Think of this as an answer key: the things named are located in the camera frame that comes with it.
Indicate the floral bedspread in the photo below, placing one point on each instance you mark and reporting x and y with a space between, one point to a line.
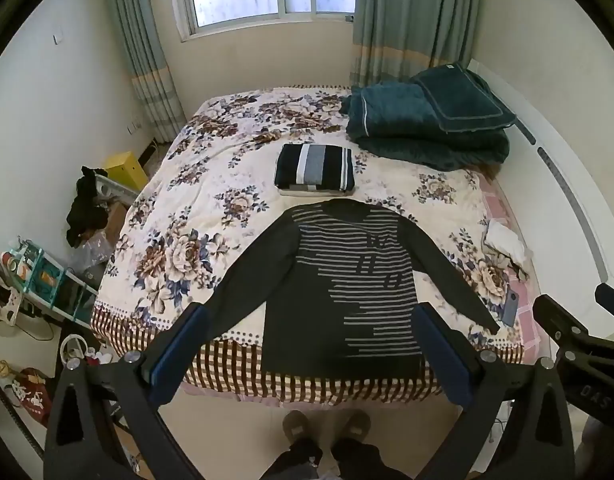
222 210

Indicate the grey slipper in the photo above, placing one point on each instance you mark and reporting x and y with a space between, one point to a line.
301 427
352 426

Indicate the yellow box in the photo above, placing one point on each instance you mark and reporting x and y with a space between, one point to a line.
124 170

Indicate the grey-green curtain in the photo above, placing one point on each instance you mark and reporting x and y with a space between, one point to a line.
147 60
412 15

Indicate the teal folded blanket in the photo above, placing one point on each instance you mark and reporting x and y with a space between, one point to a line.
402 125

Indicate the teal storage rack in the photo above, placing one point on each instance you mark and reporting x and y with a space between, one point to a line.
52 285

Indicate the black cloth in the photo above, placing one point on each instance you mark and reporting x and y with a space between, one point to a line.
84 207

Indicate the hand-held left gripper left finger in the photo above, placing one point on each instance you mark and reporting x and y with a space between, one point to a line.
179 350

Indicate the person's dark pants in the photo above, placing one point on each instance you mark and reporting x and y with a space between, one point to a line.
307 460

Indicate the dark grey striped sweater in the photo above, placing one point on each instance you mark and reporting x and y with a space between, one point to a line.
347 280

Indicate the teal pillow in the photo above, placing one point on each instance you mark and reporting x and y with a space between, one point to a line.
462 97

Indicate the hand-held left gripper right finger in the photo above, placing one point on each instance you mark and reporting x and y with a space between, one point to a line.
444 355

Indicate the smartphone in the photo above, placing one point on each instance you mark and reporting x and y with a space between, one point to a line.
511 310

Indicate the red printed bag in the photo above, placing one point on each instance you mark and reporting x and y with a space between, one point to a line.
32 392

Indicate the white wall switch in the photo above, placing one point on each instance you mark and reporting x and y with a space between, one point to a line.
58 37

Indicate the white cloth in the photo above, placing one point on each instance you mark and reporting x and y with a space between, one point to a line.
504 242

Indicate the folded striped clothes stack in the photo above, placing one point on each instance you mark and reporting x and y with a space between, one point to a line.
314 167

